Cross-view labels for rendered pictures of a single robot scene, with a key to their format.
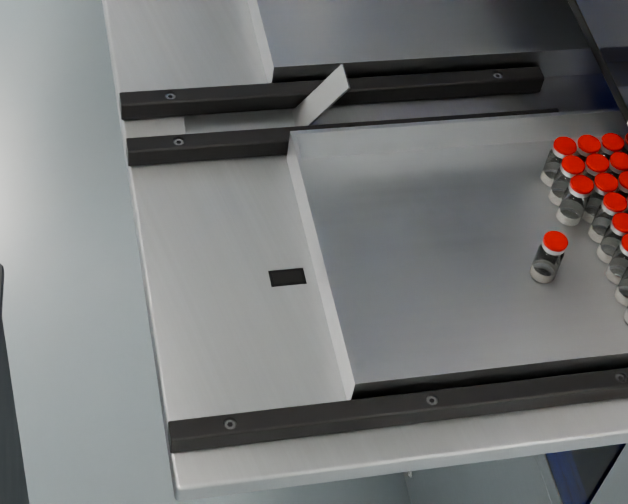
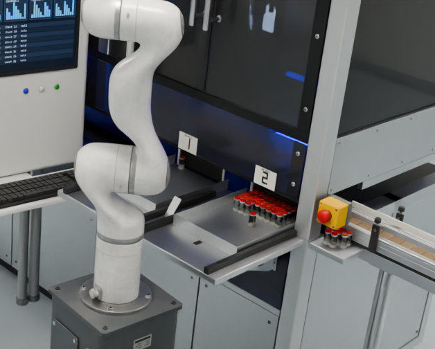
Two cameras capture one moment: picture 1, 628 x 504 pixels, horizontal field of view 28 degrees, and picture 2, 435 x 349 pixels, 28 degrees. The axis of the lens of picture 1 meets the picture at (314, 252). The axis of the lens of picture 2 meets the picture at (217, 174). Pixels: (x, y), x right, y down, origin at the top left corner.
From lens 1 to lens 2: 1.81 m
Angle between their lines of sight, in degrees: 37
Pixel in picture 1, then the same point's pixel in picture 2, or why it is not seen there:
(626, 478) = (293, 272)
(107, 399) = not seen: outside the picture
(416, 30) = (174, 193)
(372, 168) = (194, 219)
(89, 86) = not seen: outside the picture
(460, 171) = (214, 214)
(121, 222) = not seen: outside the picture
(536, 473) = (259, 309)
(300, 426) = (231, 259)
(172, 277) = (172, 250)
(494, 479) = (241, 332)
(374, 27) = (164, 195)
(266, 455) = (227, 269)
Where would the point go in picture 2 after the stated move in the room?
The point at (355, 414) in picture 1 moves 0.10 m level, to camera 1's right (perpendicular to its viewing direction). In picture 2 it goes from (240, 254) to (270, 249)
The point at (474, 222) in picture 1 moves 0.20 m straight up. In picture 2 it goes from (227, 221) to (235, 163)
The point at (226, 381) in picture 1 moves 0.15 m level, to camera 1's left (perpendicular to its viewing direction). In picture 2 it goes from (205, 262) to (157, 269)
